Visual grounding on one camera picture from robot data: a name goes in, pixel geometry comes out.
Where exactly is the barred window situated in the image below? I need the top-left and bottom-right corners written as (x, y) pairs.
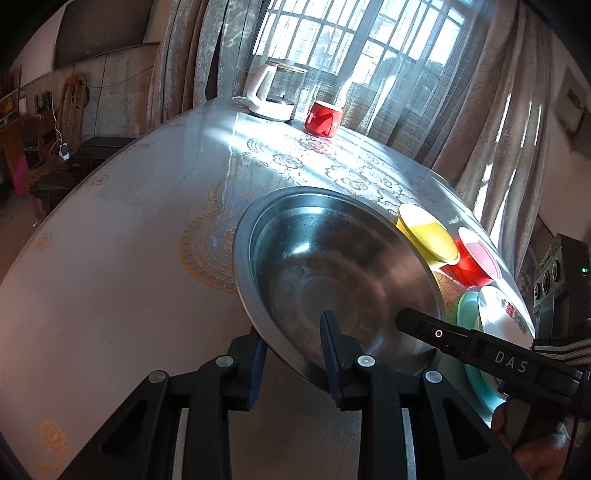
top-left (252, 0), bottom-right (467, 93)

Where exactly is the flat screen television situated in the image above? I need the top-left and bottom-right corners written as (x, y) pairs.
top-left (54, 0), bottom-right (155, 71)

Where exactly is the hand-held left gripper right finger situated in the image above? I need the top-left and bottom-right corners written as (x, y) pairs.
top-left (320, 310), bottom-right (532, 480)

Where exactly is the red plastic bowl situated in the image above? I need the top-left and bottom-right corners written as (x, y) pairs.
top-left (450, 227), bottom-right (503, 288)

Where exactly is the grey patterned curtain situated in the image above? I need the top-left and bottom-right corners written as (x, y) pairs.
top-left (147, 0), bottom-right (269, 134)
top-left (429, 0), bottom-right (570, 259)

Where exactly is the dark low table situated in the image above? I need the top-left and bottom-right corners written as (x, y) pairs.
top-left (28, 136), bottom-right (137, 204)

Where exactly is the yellow plastic bowl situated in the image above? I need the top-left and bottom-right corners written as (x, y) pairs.
top-left (396, 203), bottom-right (461, 268)

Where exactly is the pink plastic container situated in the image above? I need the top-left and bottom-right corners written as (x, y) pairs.
top-left (11, 154), bottom-right (29, 195)

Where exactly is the bamboo chair frame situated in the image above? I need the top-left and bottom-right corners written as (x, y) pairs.
top-left (60, 73), bottom-right (88, 144)

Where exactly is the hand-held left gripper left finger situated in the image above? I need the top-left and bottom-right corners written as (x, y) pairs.
top-left (60, 327), bottom-right (269, 480)

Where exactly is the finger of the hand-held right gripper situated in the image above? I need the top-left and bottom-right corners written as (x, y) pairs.
top-left (396, 308), bottom-right (479, 365)

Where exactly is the red mug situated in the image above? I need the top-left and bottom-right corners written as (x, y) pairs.
top-left (304, 100), bottom-right (345, 138)

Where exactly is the white sheer curtain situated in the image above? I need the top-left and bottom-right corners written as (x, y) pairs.
top-left (249, 0), bottom-right (490, 160)

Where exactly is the person's right hand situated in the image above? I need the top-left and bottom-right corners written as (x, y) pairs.
top-left (492, 400), bottom-right (579, 480)

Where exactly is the wall electrical panel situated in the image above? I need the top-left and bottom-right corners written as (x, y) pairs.
top-left (554, 85), bottom-right (583, 151)

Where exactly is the stainless steel basin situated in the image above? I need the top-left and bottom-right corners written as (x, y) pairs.
top-left (232, 187), bottom-right (446, 391)

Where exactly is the white glass electric kettle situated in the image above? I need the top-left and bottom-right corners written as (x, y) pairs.
top-left (232, 60), bottom-right (308, 122)

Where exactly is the white charging cable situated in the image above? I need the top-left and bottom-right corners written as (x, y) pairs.
top-left (51, 92), bottom-right (65, 146)

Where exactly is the teal plastic plate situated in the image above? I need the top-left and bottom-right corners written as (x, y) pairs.
top-left (456, 291), bottom-right (509, 414)

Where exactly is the wooden cabinet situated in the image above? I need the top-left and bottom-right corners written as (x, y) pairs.
top-left (0, 117), bottom-right (33, 195)

